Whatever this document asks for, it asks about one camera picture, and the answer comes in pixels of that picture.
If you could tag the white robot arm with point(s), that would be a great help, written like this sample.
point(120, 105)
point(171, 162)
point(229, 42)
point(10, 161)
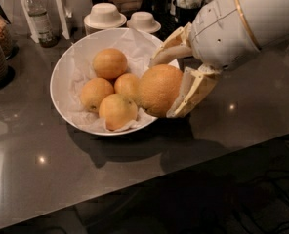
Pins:
point(269, 21)

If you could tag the glass bottle black cap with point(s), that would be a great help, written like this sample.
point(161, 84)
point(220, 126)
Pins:
point(40, 20)

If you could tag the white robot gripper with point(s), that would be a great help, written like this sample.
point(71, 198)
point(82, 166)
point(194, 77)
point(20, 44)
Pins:
point(223, 33)

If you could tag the left orange in bowl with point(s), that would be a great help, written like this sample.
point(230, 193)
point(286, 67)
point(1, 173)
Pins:
point(93, 93)

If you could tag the orange in bowl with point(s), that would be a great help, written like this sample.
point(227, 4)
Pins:
point(110, 63)
point(127, 85)
point(93, 93)
point(117, 110)

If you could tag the large orange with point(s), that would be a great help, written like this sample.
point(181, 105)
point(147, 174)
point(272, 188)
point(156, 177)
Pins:
point(159, 88)

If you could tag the upper cereal jar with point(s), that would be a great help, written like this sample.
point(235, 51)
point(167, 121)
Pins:
point(6, 42)

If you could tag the middle orange in bowl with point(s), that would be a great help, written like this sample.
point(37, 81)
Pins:
point(127, 85)

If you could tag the white acrylic sign holder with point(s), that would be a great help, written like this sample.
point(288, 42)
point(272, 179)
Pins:
point(64, 16)

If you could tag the upturned white bowl stack left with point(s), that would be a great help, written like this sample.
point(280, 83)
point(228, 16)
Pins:
point(103, 16)

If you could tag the white paper liner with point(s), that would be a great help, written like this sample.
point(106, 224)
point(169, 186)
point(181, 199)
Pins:
point(134, 49)

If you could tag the upturned white bowl right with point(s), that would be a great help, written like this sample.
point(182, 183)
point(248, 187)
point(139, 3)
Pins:
point(144, 21)

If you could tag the top orange in bowl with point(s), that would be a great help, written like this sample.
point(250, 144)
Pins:
point(110, 63)

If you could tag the black container left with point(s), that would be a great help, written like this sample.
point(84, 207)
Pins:
point(186, 11)

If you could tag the front orange in bowl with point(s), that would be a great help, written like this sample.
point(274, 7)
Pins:
point(117, 110)

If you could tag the large white bowl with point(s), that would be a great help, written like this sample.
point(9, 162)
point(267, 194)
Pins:
point(61, 82)

